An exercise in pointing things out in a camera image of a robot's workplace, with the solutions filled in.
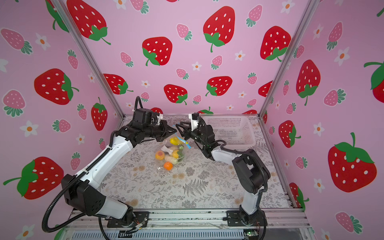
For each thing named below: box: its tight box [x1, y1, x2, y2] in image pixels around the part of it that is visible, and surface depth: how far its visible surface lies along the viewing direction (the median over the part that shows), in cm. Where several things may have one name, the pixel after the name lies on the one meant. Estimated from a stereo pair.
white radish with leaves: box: [164, 150, 185, 165], surface depth 88 cm
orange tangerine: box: [163, 161, 174, 171], surface depth 90 cm
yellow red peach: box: [155, 150, 165, 161], surface depth 94 cm
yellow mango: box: [170, 137, 183, 146], surface depth 84 cm
